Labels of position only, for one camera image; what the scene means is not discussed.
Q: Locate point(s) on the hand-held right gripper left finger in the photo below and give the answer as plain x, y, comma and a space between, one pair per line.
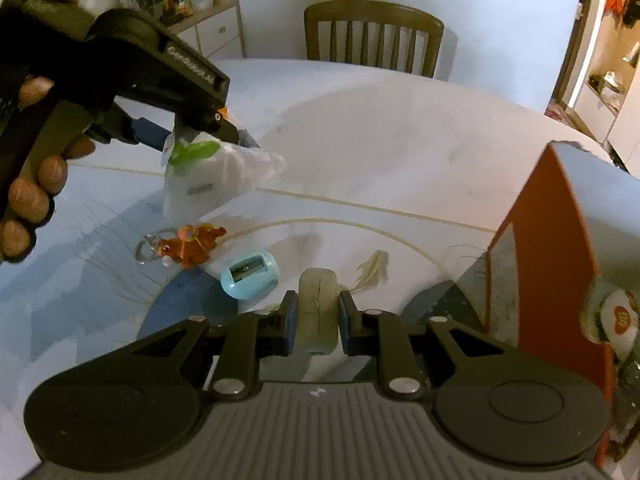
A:
289, 322

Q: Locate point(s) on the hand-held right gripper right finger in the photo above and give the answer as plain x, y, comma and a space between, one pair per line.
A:
345, 322

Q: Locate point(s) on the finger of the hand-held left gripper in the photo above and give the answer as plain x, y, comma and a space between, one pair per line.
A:
230, 132
135, 132

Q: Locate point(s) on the pale grey eraser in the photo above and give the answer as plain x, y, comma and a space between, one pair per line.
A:
318, 310

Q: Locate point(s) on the white tissue packet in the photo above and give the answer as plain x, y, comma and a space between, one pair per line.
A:
210, 182

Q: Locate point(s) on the red and white cardboard box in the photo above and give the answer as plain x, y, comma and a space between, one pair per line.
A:
555, 240

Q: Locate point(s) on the beige bunny plush toy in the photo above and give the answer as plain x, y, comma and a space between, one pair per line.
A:
616, 320

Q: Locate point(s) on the person's left hand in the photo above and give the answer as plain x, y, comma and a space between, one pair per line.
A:
27, 200

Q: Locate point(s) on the light blue pencil sharpener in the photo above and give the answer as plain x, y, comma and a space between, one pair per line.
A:
250, 275

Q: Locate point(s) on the small white drawer cabinet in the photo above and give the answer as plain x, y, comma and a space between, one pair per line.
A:
215, 30

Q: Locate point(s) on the brown wooden chair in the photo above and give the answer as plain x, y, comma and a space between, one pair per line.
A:
372, 25

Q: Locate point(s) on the red patterned rug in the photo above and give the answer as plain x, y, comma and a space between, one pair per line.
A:
557, 111

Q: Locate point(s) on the entryway shelf unit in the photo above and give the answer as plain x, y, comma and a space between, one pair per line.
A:
607, 85

